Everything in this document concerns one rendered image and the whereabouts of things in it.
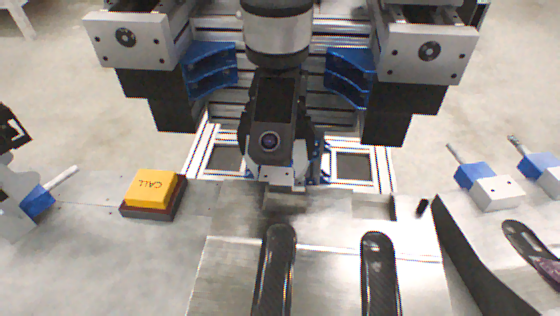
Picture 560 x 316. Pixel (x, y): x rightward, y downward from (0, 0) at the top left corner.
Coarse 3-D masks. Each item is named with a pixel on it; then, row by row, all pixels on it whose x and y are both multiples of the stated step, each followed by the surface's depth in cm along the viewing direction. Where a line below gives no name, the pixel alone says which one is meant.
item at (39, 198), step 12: (72, 168) 53; (60, 180) 52; (36, 192) 49; (48, 192) 49; (24, 204) 47; (36, 204) 48; (48, 204) 50; (0, 216) 45; (0, 228) 45; (12, 228) 47; (24, 228) 48; (12, 240) 47
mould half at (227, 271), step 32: (224, 192) 43; (256, 192) 43; (320, 192) 43; (224, 224) 39; (256, 224) 39; (320, 224) 39; (352, 224) 39; (384, 224) 39; (416, 224) 39; (224, 256) 37; (256, 256) 37; (320, 256) 37; (352, 256) 37; (416, 256) 36; (224, 288) 34; (320, 288) 34; (352, 288) 34; (416, 288) 34
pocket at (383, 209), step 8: (352, 192) 43; (352, 200) 44; (360, 200) 44; (368, 200) 44; (376, 200) 44; (384, 200) 44; (392, 200) 43; (352, 208) 44; (360, 208) 44; (368, 208) 44; (376, 208) 44; (384, 208) 44; (392, 208) 42; (352, 216) 43; (360, 216) 43; (368, 216) 43; (376, 216) 43; (384, 216) 43; (392, 216) 42
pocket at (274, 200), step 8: (272, 192) 44; (280, 192) 44; (288, 192) 44; (296, 192) 44; (304, 192) 44; (264, 200) 43; (272, 200) 45; (280, 200) 45; (288, 200) 45; (296, 200) 45; (304, 200) 45; (264, 208) 44; (272, 208) 44; (280, 208) 44; (288, 208) 44; (296, 208) 44; (304, 208) 44
